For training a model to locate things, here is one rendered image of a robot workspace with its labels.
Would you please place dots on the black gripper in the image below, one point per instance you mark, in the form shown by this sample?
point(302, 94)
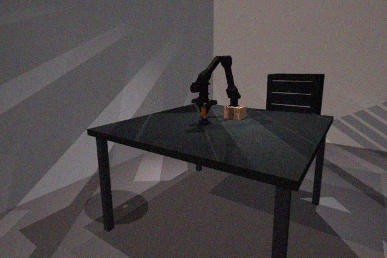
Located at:
point(209, 103)

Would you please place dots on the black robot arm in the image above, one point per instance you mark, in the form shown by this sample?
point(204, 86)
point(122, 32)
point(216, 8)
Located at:
point(201, 84)

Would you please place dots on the orange knob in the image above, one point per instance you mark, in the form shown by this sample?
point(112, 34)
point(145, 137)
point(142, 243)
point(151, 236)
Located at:
point(203, 111)

